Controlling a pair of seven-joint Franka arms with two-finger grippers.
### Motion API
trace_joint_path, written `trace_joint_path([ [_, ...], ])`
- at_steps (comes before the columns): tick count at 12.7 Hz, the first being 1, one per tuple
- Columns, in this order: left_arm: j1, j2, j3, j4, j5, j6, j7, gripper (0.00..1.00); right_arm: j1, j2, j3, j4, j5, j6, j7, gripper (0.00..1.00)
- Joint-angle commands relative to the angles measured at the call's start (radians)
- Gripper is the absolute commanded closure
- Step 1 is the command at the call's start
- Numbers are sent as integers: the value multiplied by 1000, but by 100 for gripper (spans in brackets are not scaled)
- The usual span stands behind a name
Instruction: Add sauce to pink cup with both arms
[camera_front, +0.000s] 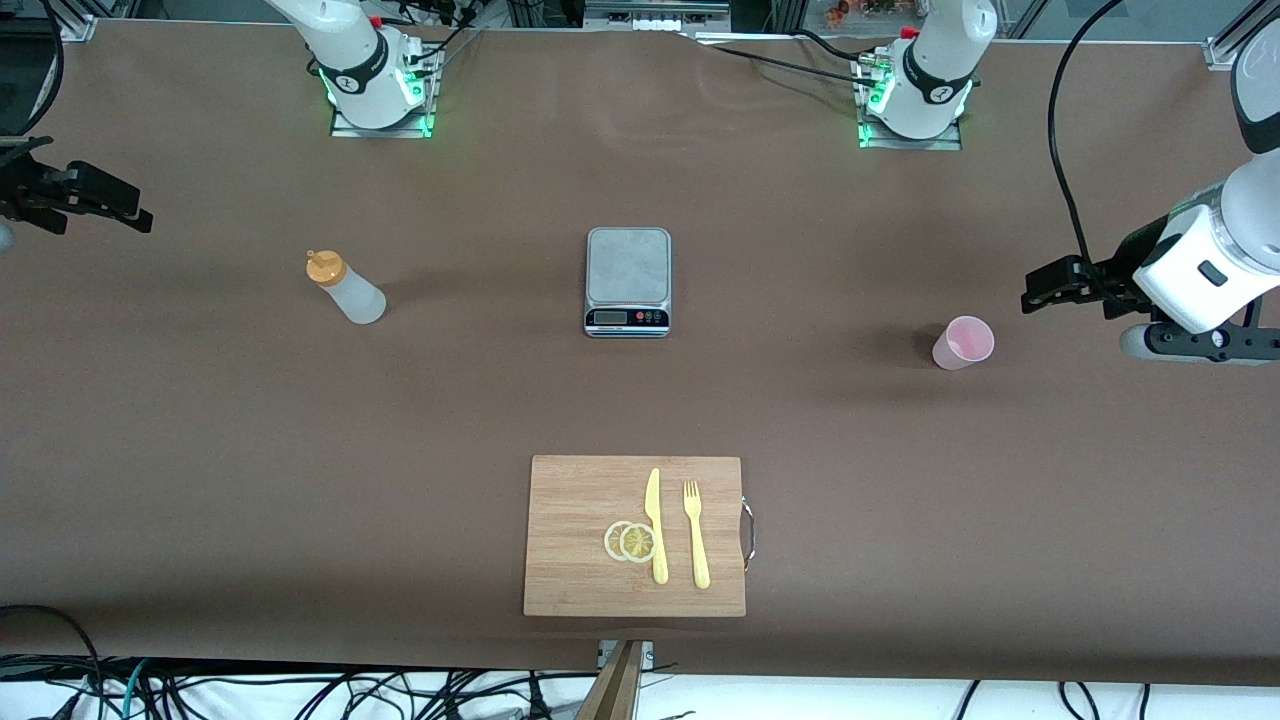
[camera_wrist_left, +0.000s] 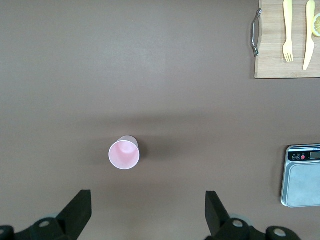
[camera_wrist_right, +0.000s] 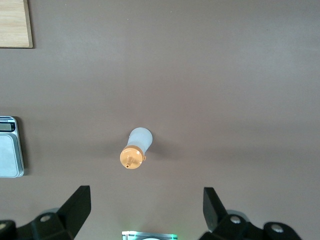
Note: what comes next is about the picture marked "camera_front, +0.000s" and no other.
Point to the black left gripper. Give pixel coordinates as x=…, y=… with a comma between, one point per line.
x=1122, y=270

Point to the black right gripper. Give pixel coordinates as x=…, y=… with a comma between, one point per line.
x=25, y=188

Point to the pink plastic cup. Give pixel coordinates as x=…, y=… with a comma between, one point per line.
x=962, y=345

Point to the translucent sauce bottle orange cap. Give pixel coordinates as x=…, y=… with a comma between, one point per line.
x=350, y=295

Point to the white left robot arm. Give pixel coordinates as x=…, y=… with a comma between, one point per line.
x=940, y=60

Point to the silver digital kitchen scale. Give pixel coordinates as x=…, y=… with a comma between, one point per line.
x=628, y=270

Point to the yellow plastic fork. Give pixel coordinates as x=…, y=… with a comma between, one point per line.
x=697, y=540

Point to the yellow plastic knife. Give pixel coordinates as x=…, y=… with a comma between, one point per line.
x=656, y=520

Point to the white power strip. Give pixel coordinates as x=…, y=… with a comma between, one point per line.
x=645, y=25

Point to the lemon slice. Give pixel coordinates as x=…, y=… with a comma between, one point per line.
x=611, y=541
x=638, y=543

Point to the wooden cutting board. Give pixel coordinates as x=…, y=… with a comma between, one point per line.
x=570, y=540

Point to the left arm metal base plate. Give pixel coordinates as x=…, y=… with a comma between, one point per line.
x=940, y=143

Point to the aluminium frame corner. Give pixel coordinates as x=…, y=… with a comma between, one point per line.
x=1235, y=40
x=72, y=22

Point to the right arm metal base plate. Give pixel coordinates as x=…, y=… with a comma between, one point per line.
x=345, y=130

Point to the metal bracket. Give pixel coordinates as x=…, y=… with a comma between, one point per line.
x=648, y=652

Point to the wooden post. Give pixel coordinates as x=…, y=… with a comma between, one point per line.
x=612, y=690

